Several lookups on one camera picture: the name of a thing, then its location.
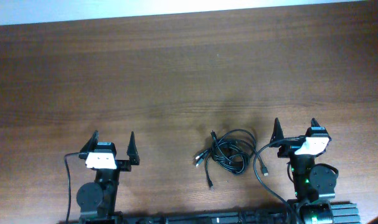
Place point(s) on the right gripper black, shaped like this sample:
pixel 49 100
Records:
pixel 286 152

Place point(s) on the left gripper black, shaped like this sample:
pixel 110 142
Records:
pixel 122 165

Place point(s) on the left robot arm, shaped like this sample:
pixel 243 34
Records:
pixel 97 199

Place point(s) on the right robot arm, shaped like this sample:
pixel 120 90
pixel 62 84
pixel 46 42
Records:
pixel 314 183

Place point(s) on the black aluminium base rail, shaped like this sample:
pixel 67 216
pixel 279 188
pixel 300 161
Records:
pixel 345 213

